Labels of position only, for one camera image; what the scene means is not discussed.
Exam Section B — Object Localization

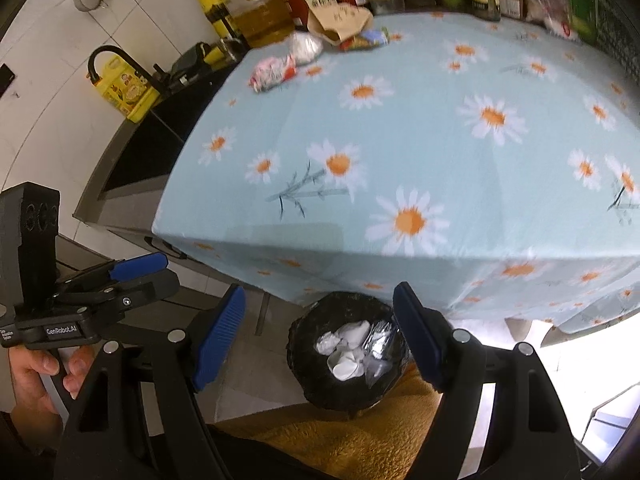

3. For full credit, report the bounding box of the blue daisy print tablecloth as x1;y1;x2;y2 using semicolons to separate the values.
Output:
151;10;640;333

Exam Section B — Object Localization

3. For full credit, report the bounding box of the brown paper bag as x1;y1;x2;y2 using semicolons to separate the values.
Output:
306;2;375;45

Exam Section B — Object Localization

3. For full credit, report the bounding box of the silver foil packet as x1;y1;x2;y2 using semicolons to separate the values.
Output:
362;317;401;388

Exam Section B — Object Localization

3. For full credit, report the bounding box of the person's yellow trouser leg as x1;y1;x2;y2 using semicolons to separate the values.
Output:
215;365;446;480

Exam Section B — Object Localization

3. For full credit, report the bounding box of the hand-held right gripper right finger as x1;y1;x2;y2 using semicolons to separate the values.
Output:
392;281;583;480

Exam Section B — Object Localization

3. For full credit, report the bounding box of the black gooseneck faucet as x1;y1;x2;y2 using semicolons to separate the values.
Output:
88;45;173;98

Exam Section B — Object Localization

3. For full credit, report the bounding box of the blue patterned curtain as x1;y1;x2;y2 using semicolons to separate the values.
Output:
592;0;640;96

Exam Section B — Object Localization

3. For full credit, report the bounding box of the large clear oil bottle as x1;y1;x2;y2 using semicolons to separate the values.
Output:
225;0;296;50

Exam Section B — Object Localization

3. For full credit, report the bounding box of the small blue snack wrapper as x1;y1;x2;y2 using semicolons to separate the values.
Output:
340;27;391;52

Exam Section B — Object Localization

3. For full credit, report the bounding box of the green seasoning pouch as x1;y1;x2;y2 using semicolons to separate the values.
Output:
557;0;601;43

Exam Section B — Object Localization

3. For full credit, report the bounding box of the red white snack wrapper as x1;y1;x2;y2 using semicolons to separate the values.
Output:
250;55;298;93

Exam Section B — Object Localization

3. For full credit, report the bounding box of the person's left hand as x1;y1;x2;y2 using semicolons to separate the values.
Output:
7;345;97;428

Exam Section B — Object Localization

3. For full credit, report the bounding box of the person's left forearm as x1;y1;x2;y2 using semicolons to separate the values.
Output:
0;400;68;480

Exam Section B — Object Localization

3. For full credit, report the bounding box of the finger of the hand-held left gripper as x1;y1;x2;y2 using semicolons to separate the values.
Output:
60;272;181;321
55;252;169;301

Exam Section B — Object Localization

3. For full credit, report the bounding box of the white crumpled plastic bag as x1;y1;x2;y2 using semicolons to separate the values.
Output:
290;30;325;66

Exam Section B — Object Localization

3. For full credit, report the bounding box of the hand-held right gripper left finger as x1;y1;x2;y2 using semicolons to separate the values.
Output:
52;284;247;480

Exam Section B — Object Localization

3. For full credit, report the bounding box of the black yellow kitchen tool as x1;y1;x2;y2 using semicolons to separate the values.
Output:
170;41;236;83

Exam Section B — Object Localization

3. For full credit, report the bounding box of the dark sauce jar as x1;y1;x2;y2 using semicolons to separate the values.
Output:
280;0;341;31

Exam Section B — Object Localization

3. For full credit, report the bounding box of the black trash bin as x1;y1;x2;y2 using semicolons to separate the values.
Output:
286;291;416;418

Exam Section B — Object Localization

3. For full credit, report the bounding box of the yellow oil jug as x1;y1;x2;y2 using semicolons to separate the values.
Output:
89;55;162;123

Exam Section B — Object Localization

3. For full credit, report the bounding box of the black kitchen sink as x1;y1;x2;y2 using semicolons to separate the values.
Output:
97;72;236;196

